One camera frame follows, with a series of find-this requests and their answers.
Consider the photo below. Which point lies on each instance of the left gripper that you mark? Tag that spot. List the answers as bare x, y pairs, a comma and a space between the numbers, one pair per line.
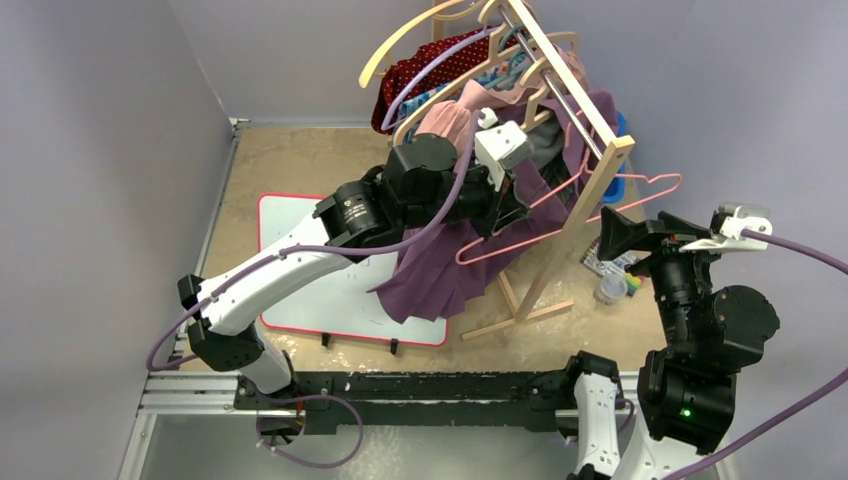
509, 208

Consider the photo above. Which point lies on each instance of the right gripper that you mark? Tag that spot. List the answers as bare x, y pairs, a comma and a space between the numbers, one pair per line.
660, 240

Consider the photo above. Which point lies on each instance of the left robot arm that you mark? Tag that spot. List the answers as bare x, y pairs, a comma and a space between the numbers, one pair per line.
423, 184

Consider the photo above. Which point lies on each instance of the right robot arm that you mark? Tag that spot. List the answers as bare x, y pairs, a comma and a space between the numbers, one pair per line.
686, 392

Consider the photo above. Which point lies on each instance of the purple pleated skirt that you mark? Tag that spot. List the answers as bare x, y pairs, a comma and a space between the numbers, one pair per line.
436, 276

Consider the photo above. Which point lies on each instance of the empty wooden hanger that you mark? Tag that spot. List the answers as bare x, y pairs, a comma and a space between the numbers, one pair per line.
434, 19

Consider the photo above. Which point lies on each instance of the marker pack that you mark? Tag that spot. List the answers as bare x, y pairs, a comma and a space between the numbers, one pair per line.
617, 266

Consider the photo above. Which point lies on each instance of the blue plastic bin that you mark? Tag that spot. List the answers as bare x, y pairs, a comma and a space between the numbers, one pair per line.
616, 189

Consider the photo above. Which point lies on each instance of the clear plastic cup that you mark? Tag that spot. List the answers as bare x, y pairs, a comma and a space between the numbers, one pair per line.
611, 289

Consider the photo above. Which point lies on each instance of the grey garment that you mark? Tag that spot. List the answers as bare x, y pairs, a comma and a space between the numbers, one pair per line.
556, 153

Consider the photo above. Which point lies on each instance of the blue floral garment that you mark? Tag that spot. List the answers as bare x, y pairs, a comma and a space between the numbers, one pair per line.
500, 77

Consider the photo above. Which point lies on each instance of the pink garment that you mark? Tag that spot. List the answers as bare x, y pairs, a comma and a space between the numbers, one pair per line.
529, 104

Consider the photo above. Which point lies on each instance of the red polka dot dress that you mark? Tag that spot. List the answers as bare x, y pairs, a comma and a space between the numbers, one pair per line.
432, 64

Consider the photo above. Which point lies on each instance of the white board with pink edge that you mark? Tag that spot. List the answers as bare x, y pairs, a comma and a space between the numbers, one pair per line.
342, 303

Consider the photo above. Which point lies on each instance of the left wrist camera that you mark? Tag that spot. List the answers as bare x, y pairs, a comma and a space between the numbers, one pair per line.
499, 146

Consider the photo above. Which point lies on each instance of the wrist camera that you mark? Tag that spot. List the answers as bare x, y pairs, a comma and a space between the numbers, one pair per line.
499, 146
726, 232

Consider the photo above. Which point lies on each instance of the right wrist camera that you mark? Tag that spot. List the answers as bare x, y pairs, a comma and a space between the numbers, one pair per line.
726, 232

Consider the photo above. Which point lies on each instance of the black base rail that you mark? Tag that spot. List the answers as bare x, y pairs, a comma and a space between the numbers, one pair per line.
326, 400

